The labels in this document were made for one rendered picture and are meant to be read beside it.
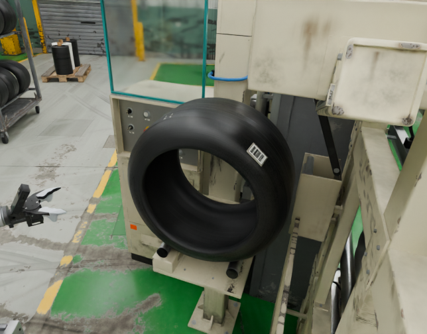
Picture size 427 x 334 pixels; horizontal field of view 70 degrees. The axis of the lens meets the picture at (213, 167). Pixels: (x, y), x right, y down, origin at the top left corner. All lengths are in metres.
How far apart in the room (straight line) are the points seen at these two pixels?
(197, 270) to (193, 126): 0.64
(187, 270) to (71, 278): 1.32
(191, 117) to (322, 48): 0.50
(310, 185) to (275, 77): 0.76
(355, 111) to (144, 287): 2.04
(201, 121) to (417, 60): 0.60
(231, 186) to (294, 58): 0.94
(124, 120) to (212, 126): 1.06
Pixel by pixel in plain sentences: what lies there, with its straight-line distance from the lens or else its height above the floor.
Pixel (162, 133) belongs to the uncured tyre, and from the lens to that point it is 0.94.
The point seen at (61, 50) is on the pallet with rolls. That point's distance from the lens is 7.28.
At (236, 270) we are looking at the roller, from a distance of 1.16.
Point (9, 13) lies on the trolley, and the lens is 5.18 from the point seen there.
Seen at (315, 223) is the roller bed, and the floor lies 0.99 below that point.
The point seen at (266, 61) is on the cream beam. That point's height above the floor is 1.69.
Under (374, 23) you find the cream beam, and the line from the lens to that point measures 0.52.
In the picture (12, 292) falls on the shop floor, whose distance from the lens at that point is 2.55.
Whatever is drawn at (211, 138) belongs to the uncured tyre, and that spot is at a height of 1.42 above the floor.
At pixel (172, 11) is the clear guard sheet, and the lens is 1.58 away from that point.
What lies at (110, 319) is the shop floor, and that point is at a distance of 2.20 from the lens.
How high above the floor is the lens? 1.78
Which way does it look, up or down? 30 degrees down
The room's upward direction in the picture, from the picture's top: 3 degrees clockwise
